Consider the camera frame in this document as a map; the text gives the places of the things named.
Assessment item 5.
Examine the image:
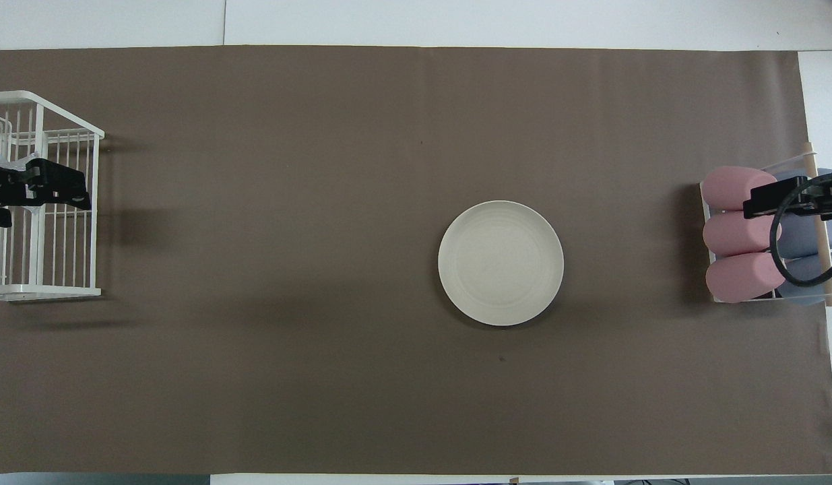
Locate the cream round plate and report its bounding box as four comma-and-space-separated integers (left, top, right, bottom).
437, 200, 565, 327

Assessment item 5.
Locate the white wire rack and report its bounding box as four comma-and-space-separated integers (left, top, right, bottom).
0, 91, 105, 302

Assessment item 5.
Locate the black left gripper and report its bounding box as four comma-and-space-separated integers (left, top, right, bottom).
0, 154, 92, 229

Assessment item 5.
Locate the brown table mat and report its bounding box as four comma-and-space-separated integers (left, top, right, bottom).
0, 46, 832, 475

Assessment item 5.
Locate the cup rack with wooden handle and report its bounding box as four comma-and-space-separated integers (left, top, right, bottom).
700, 141, 832, 308

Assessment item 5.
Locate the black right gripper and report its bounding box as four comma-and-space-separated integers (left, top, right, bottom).
743, 170, 832, 221

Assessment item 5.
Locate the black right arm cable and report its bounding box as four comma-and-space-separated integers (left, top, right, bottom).
769, 174, 832, 289

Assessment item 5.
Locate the blue cup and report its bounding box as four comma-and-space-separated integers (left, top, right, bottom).
771, 168, 832, 213
778, 214, 832, 260
778, 253, 832, 308

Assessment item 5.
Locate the pink cup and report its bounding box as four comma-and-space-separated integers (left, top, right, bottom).
703, 210, 782, 257
701, 166, 780, 211
705, 252, 788, 304

